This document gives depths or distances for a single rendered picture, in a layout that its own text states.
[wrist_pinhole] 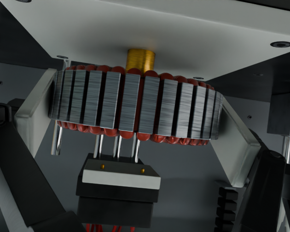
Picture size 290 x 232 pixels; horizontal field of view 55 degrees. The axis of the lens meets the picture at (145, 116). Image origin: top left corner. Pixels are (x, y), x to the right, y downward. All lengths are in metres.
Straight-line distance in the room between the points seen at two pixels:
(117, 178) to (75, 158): 0.23
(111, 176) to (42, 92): 0.09
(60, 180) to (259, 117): 0.34
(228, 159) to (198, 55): 0.07
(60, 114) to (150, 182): 0.10
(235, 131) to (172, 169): 0.30
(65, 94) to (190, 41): 0.07
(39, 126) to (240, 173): 0.11
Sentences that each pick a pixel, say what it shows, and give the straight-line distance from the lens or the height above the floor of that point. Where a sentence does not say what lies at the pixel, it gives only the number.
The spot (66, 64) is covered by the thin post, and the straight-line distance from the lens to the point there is 0.27.
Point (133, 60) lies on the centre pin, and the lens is 0.19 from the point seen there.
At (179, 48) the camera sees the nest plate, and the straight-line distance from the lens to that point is 0.18.
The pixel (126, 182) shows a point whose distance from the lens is 0.22.
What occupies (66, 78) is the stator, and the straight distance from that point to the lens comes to 0.16.
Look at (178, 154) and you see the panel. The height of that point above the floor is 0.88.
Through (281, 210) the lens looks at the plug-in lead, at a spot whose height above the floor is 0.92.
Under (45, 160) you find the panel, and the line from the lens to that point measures 0.46.
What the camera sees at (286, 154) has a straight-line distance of 0.41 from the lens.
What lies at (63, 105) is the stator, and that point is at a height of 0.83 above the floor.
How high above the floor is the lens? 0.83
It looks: 1 degrees down
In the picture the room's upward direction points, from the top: 173 degrees counter-clockwise
